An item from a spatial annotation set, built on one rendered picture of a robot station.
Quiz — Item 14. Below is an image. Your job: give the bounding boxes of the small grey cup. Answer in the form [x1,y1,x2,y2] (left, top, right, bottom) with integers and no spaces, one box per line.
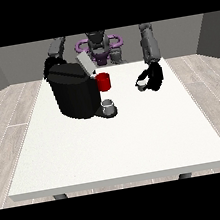
[100,97,117,116]

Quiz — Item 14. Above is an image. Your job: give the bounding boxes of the black coffee machine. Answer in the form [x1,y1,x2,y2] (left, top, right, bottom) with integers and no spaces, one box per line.
[44,55,119,128]

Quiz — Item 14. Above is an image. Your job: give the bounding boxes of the small grey coffee pod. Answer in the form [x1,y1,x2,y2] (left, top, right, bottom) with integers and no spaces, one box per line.
[135,78,149,93]

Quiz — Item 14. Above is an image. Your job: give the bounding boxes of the grey robot trunk purple rings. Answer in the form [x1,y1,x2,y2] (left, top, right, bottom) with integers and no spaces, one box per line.
[72,27,130,73]

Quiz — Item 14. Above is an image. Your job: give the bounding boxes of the pale grey machine lid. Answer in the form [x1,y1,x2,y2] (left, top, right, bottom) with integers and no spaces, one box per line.
[74,49,98,79]

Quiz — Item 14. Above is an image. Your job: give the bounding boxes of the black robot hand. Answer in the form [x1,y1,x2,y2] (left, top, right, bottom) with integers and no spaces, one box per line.
[131,60,167,95]
[41,53,71,79]

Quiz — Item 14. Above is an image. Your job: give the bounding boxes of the red pod holder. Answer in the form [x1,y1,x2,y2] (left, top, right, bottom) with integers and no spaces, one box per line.
[95,71,113,94]

